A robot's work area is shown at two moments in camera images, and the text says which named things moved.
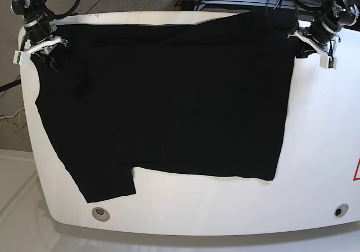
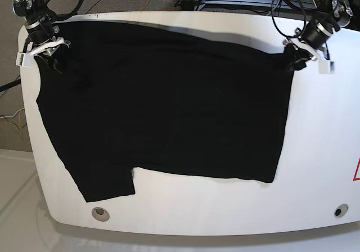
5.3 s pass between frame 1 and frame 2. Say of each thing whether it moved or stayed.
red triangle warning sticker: stayed
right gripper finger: moved
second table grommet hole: stayed
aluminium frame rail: stayed
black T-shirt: moved
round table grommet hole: stayed
